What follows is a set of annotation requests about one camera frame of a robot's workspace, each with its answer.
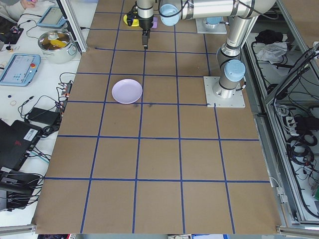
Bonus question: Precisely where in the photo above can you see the beige sleeved person forearm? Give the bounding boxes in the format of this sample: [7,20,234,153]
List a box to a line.
[0,0,27,22]

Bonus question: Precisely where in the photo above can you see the yellow plate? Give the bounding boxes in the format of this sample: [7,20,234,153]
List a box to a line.
[124,14,141,27]

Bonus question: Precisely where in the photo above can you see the purple plate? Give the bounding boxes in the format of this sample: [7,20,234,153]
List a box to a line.
[111,79,144,105]

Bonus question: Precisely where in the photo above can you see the steel cooking pot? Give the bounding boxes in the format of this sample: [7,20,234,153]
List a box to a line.
[37,37,77,65]

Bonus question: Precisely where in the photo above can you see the glass pot lid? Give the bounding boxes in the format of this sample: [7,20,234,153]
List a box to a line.
[38,29,72,52]

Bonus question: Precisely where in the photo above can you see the light blue teach pendant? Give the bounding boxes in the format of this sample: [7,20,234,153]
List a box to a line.
[37,6,68,28]
[0,54,41,87]

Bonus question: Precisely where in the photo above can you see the black crumpled cloth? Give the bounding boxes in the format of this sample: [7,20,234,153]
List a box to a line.
[254,29,285,45]

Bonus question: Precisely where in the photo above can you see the large black power brick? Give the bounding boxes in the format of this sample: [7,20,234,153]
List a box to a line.
[26,107,62,124]

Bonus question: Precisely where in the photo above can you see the white crumpled cloth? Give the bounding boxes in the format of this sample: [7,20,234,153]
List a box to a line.
[256,41,290,65]

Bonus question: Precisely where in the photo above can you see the black box with colourful parts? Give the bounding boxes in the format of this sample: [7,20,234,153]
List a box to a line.
[0,16,25,45]

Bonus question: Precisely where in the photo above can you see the white power strip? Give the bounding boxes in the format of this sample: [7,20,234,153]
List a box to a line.
[283,116,300,136]

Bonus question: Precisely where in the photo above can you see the black laptop with white label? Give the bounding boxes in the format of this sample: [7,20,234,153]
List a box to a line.
[0,119,43,171]

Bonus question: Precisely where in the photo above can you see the black docking station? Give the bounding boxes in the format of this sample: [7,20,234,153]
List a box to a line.
[0,167,45,212]

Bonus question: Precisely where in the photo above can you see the aluminium corner bar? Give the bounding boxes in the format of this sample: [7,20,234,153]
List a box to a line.
[275,225,319,234]
[0,224,37,236]

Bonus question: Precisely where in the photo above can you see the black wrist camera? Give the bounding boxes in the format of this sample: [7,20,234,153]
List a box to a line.
[124,7,139,26]

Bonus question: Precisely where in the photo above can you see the aluminium frame post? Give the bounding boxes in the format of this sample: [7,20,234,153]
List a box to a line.
[56,0,88,53]

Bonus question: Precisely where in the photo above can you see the white square base plate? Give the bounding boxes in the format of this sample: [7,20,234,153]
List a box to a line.
[195,18,228,34]
[203,76,246,109]

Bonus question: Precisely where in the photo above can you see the cable hub with red plugs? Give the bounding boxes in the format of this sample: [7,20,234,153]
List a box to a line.
[56,81,74,114]

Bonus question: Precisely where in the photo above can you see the V-shaped metal bar frame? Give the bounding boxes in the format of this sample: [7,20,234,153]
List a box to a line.
[243,0,319,229]

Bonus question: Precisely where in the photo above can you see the black cable bundle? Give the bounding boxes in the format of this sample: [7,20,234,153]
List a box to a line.
[286,134,317,170]

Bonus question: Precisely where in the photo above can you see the grey metal bracket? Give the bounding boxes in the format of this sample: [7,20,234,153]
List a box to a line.
[275,186,288,205]

